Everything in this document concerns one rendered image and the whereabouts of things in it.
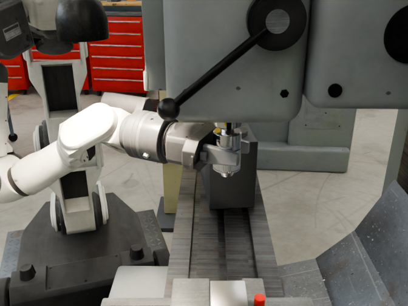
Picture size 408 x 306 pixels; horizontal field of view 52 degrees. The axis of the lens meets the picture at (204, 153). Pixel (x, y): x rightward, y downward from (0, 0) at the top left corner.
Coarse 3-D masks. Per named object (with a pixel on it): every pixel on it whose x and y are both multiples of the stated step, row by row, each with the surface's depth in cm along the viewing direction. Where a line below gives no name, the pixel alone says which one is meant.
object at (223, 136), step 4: (216, 128) 69; (236, 128) 69; (216, 132) 68; (220, 132) 68; (224, 132) 68; (232, 132) 68; (236, 132) 68; (240, 132) 68; (216, 136) 67; (220, 136) 67; (224, 136) 67; (228, 136) 66; (232, 136) 67; (236, 136) 67; (240, 136) 68; (220, 140) 67; (224, 140) 67; (228, 140) 67; (232, 140) 67
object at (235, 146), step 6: (240, 138) 68; (216, 144) 68; (222, 144) 67; (228, 144) 67; (234, 144) 67; (240, 144) 69; (234, 150) 68; (240, 150) 69; (240, 156) 70; (216, 168) 70; (222, 168) 69; (228, 168) 69; (234, 168) 69
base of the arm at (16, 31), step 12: (0, 0) 79; (12, 0) 78; (0, 12) 75; (12, 12) 78; (24, 12) 81; (0, 24) 75; (12, 24) 78; (24, 24) 81; (0, 36) 75; (12, 36) 78; (24, 36) 81; (0, 48) 76; (12, 48) 79; (24, 48) 82
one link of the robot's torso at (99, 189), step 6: (96, 186) 165; (102, 186) 166; (96, 192) 166; (102, 192) 158; (54, 198) 154; (102, 198) 155; (54, 204) 151; (102, 204) 153; (54, 210) 149; (102, 210) 152; (54, 216) 148; (108, 216) 156; (54, 222) 148
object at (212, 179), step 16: (240, 128) 106; (256, 144) 102; (240, 160) 103; (256, 160) 104; (208, 176) 106; (240, 176) 105; (208, 192) 108; (224, 192) 107; (240, 192) 107; (224, 208) 109
